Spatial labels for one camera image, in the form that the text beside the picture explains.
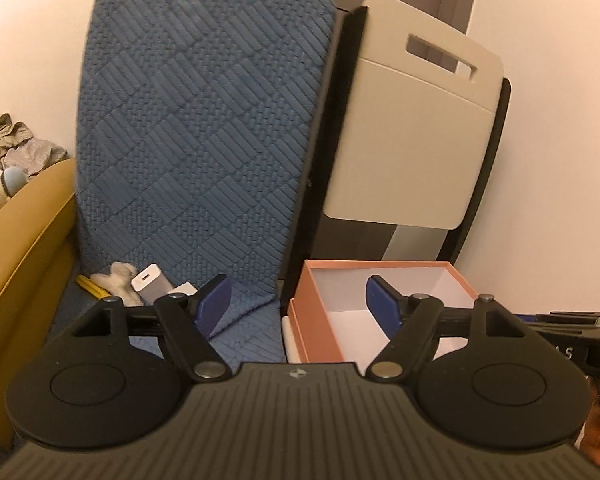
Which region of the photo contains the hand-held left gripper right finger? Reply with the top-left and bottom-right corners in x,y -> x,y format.
366,275 -> 532,382

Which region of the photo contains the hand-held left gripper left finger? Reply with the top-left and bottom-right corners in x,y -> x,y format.
71,274 -> 232,382

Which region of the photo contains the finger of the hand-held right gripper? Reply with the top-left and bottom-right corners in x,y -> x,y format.
511,315 -> 600,331
534,311 -> 600,323

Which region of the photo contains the pink cardboard box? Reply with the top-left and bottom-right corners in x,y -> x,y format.
287,259 -> 479,364

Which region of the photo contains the white power adapter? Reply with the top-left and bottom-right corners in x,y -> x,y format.
130,263 -> 174,307

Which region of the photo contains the small white plush toy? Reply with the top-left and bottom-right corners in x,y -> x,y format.
89,261 -> 137,307

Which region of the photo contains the yellow handled screwdriver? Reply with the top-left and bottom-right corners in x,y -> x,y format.
77,275 -> 109,302

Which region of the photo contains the blue quilted seat cushion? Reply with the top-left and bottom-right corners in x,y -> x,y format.
75,0 -> 337,365

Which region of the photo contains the beige folding chair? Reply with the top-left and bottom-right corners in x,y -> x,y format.
282,0 -> 512,286

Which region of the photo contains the mustard yellow sofa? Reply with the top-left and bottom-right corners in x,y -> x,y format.
0,157 -> 79,450

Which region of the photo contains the grey crumpled jacket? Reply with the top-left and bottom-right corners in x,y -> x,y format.
0,111 -> 72,172

